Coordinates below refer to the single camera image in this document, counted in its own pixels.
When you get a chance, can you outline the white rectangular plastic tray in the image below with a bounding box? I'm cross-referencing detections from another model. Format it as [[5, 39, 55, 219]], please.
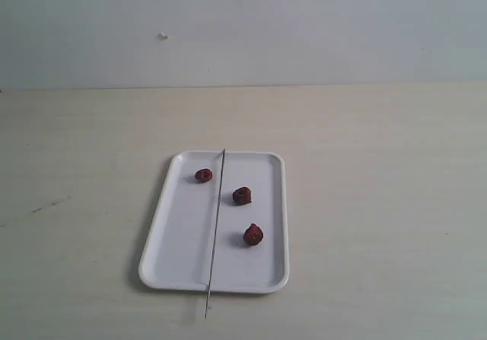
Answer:
[[138, 150, 290, 294]]

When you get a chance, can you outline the thin metal skewer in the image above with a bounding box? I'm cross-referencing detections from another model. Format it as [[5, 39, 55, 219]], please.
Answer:
[[204, 148, 226, 320]]

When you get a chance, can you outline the red dried fruit piece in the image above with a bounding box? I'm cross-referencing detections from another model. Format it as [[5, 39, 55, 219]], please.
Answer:
[[232, 186, 252, 205], [195, 168, 213, 183], [243, 224, 264, 246]]

